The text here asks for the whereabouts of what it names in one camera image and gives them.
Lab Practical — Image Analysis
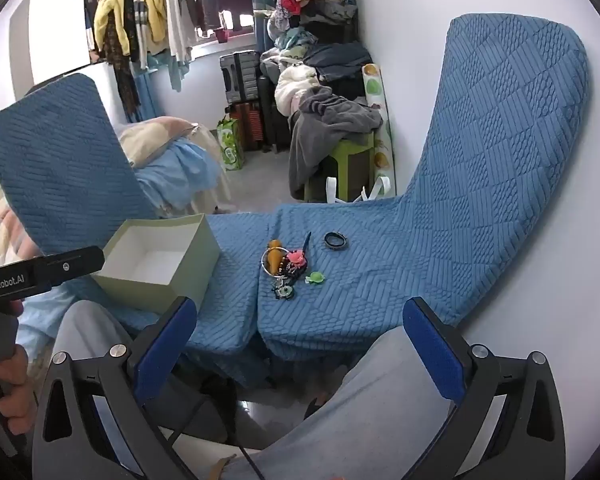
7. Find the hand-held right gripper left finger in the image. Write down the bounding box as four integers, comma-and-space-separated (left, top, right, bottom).
32, 296, 198, 480

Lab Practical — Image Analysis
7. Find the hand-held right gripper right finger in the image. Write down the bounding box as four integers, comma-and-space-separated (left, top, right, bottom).
402, 296, 566, 480

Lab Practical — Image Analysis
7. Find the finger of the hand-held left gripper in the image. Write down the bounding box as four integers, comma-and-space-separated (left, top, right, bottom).
30, 246, 106, 291

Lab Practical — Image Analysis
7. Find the pale green cardboard box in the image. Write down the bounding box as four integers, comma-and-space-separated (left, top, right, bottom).
90, 214, 221, 313

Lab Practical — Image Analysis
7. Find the person's left hand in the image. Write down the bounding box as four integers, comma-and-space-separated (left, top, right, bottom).
0, 345, 37, 433

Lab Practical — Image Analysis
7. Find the person's left leg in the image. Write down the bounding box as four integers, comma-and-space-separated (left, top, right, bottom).
50, 299, 151, 361

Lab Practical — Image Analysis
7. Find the person's leg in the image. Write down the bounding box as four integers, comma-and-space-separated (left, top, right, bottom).
50, 299, 151, 361
215, 324, 463, 480

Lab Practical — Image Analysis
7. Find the blue quilted sofa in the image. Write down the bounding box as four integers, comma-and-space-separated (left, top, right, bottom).
0, 12, 591, 361

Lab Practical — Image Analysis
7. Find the person's right leg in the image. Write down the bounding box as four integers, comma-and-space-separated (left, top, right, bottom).
215, 324, 463, 480

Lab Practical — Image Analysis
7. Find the silver bangle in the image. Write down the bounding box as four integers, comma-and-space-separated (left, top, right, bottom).
261, 249, 283, 277

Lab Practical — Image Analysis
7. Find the orange hair claw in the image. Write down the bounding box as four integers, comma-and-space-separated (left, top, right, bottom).
267, 241, 287, 273

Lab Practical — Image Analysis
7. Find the light blue bed sheet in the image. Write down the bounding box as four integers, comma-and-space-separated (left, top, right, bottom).
17, 139, 236, 361

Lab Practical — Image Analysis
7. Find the blue curtain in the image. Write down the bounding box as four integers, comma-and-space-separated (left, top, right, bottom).
247, 0, 281, 53
132, 55, 191, 123

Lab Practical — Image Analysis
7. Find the green shopping bag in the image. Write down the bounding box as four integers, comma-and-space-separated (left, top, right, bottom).
216, 116, 246, 172

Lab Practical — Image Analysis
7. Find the green plastic stool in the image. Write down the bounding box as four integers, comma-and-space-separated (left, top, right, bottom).
304, 132, 376, 203

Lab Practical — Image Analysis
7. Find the red striped suitcase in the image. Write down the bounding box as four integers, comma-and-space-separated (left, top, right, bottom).
227, 101, 263, 151

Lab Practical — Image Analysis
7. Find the fruit print rolled mat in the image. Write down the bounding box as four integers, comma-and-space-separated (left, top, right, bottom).
361, 63, 397, 198

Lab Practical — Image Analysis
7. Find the white cabinet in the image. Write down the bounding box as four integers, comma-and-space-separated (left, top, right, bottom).
10, 0, 131, 126

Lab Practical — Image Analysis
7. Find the dark suitcase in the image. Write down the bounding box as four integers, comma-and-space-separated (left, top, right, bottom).
256, 76, 293, 153

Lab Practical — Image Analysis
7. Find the black suitcase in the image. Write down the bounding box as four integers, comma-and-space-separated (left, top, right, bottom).
219, 51, 261, 106

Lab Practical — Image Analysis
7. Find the grey garment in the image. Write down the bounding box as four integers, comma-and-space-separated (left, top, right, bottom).
287, 86, 383, 200

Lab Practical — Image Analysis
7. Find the row of hanging clothes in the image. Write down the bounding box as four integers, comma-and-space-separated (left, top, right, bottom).
92, 0, 256, 123

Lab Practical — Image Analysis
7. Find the white fluffy blanket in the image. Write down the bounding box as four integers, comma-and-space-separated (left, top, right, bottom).
274, 65, 326, 118

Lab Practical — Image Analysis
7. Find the window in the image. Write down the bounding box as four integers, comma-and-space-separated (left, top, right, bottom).
200, 0, 256, 41

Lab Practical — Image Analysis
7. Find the heap of dark clothes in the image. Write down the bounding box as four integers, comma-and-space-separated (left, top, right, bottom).
260, 0, 376, 101

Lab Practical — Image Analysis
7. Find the black cable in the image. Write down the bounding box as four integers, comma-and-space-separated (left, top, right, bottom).
167, 392, 266, 480

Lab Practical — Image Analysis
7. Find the dark beaded bracelet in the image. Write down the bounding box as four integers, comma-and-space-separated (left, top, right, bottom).
277, 262, 308, 286

